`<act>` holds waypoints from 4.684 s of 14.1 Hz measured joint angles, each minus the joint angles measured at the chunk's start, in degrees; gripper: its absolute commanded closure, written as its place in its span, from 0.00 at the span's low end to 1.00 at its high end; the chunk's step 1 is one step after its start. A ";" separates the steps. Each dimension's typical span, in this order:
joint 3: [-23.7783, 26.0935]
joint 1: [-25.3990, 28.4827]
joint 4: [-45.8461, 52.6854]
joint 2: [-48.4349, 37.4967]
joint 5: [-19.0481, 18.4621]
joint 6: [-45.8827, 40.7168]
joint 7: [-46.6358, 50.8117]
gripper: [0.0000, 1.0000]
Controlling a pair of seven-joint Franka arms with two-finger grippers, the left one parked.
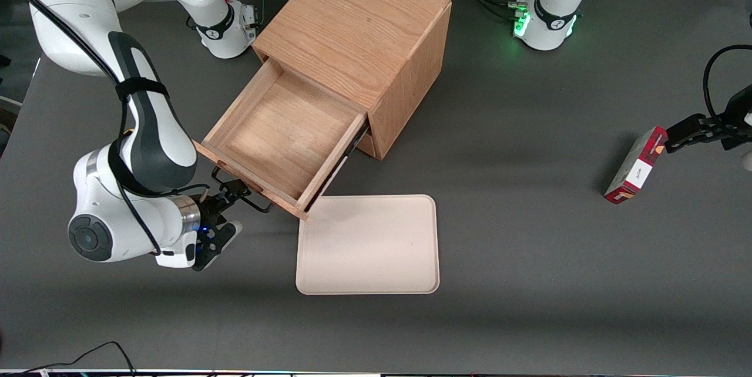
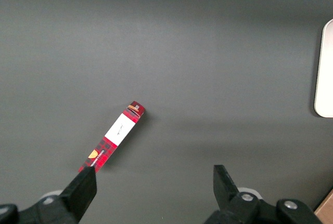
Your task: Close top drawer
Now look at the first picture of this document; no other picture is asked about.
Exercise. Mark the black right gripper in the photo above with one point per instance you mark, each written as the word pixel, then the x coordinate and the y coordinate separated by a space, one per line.
pixel 210 208

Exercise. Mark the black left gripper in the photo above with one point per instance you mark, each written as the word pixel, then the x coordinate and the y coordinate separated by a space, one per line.
pixel 735 114

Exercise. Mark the wooden drawer with worn edge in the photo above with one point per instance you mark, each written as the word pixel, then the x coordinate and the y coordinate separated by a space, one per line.
pixel 282 130

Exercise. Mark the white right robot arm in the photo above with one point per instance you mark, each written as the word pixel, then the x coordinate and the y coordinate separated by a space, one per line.
pixel 153 130

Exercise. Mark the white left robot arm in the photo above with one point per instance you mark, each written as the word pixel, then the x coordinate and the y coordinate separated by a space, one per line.
pixel 555 7

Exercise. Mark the wooden drawer cabinet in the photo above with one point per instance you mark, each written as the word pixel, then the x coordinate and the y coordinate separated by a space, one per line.
pixel 352 19

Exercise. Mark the red plaid cardboard box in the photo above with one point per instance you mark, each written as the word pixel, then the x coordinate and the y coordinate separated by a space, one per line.
pixel 637 168

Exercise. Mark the beige rectangular tray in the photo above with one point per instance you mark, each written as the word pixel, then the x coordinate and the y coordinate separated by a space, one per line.
pixel 367 245

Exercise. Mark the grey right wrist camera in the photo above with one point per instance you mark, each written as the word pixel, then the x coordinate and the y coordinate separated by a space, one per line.
pixel 230 233

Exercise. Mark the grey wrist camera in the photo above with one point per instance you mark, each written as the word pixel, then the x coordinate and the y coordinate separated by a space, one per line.
pixel 747 161
pixel 230 233

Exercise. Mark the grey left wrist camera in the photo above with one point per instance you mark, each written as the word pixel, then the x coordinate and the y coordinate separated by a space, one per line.
pixel 747 161

